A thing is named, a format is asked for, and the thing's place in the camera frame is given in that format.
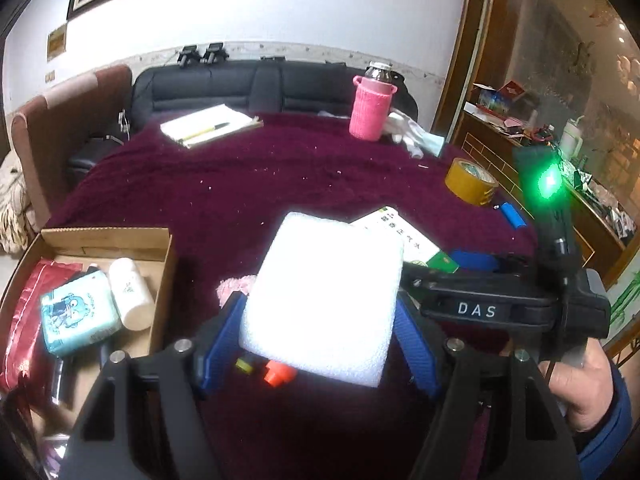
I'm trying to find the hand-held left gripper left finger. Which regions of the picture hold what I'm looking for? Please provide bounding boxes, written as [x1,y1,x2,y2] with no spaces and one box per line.
[59,292,248,480]

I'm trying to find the cardboard box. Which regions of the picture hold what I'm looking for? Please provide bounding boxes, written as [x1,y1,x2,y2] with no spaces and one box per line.
[0,227,177,461]

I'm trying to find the black leather sofa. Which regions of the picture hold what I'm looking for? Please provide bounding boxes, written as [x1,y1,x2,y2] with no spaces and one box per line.
[131,58,418,126]

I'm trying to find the white and green box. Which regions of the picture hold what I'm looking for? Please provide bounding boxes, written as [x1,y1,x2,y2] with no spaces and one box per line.
[348,206,461,276]

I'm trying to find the teal tissue pack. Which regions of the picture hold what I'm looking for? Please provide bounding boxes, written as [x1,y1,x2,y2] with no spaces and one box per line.
[40,270,123,358]

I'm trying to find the pink fluffy pouch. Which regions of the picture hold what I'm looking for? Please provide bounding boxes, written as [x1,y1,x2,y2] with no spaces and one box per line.
[216,274,257,308]

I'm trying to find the wooden display cabinet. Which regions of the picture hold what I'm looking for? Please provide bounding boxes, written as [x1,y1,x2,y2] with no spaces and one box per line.
[432,0,640,361]

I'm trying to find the burgundy tablecloth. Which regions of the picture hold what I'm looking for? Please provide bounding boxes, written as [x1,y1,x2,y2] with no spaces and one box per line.
[42,110,551,480]

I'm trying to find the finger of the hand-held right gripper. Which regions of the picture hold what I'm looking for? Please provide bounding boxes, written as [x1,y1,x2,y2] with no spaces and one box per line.
[450,249,538,276]
[400,262,563,333]

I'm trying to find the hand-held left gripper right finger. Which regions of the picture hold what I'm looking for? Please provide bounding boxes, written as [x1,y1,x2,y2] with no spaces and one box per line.
[395,297,583,480]

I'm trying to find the yellow tape roll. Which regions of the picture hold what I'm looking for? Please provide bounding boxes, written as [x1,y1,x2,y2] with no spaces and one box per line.
[445,157,499,207]

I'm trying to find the long black tube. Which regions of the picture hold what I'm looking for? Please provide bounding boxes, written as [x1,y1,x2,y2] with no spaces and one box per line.
[50,352,76,406]

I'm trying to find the bottle in pink knitted sleeve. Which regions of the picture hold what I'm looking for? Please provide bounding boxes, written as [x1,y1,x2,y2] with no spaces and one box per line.
[349,61,398,141]

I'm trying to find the plain white bottle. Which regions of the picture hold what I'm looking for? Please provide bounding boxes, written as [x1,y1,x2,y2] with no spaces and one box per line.
[108,257,155,332]

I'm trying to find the red foil packet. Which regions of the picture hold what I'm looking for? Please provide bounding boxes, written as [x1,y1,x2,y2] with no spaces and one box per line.
[0,259,83,393]

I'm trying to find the brown armchair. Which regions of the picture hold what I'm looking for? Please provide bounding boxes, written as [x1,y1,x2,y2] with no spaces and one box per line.
[11,64,133,231]

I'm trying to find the yellow pen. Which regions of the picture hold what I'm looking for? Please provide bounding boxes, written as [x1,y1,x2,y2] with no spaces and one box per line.
[180,122,231,142]

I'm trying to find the small gold wall plaque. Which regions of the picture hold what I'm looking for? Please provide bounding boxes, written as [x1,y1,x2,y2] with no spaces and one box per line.
[46,22,68,57]

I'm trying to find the colourful small box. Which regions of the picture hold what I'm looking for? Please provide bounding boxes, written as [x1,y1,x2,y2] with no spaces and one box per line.
[472,85,506,113]

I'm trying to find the person's right forearm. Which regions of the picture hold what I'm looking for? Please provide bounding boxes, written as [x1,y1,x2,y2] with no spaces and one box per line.
[575,360,633,466]

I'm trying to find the black bag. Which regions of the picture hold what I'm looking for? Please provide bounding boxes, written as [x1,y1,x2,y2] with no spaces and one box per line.
[67,135,126,176]

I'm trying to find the white lidded cup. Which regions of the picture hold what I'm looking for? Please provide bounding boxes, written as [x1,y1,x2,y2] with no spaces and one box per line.
[559,116,586,158]

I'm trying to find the white gloves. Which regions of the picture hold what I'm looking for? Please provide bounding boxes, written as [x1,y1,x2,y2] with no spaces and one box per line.
[385,110,446,160]

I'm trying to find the white notebook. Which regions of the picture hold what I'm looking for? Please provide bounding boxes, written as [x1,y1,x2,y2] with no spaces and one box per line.
[160,104,264,150]

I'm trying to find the blue battery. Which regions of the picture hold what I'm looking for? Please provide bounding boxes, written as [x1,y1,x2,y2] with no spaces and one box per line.
[500,202,528,228]

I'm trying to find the person's right hand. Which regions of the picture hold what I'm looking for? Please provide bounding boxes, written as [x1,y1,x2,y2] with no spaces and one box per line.
[547,342,618,433]

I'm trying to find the white foam block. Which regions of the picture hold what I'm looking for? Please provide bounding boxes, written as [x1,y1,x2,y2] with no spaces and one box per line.
[238,211,405,388]

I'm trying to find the patterned beige blanket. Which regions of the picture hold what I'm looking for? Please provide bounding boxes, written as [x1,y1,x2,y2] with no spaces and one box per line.
[0,152,43,256]

